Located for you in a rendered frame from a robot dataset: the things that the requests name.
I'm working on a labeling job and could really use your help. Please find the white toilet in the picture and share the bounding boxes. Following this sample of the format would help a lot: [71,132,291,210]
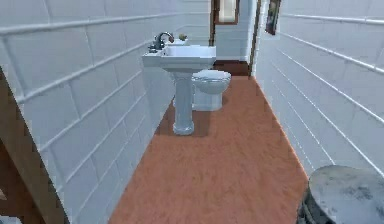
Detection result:
[191,69,232,112]

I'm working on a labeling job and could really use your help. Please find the white pedestal sink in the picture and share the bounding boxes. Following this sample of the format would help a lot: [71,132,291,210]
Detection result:
[141,44,218,136]

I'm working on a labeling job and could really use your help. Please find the dark framed wall picture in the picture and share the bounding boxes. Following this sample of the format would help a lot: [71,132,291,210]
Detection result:
[264,0,282,36]

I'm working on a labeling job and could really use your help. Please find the dark metal faucet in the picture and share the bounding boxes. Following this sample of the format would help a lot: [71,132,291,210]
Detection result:
[147,31,176,54]

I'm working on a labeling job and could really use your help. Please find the brown wooden door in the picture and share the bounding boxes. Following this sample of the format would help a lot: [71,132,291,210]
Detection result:
[0,66,70,224]

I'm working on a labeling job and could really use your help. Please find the grey metal trash can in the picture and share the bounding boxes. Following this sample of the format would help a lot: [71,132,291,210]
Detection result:
[296,164,384,224]

